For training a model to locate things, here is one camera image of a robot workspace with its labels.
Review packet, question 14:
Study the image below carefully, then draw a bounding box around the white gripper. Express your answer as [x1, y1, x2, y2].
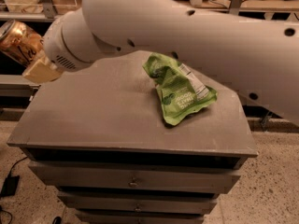
[21, 8, 94, 85]

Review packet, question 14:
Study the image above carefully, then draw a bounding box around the orange LaCroix soda can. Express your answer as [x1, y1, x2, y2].
[0, 20, 43, 67]

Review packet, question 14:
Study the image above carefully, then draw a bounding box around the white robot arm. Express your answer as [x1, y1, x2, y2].
[42, 0, 299, 125]

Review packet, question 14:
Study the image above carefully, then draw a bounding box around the grey drawer cabinet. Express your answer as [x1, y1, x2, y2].
[8, 52, 257, 224]

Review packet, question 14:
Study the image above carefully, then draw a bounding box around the black power adapter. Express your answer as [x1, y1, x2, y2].
[0, 175, 20, 198]

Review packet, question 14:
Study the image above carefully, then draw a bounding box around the green snack bag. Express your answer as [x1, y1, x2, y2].
[143, 53, 218, 126]

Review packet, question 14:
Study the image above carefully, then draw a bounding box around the metal railing frame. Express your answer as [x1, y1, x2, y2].
[0, 0, 299, 23]

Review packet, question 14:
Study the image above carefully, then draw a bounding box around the black floor cable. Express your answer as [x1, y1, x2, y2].
[7, 156, 29, 178]

